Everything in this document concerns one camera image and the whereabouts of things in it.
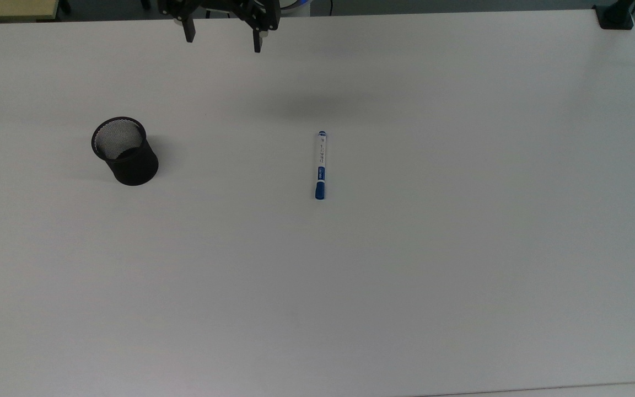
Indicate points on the light wood table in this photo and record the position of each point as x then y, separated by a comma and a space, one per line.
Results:
9, 8

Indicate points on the black mesh pen cup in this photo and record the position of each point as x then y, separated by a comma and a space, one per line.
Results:
130, 165

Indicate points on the white table with rounded edge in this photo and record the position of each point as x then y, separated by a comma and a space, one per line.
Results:
571, 390

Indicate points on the blue and white marker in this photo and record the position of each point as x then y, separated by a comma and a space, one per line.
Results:
321, 165

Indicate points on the dark and white gripper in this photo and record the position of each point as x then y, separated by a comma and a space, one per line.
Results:
240, 10

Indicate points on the black corner clamp mount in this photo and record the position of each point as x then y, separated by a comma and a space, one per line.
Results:
615, 16

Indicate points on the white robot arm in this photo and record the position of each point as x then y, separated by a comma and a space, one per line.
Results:
294, 5

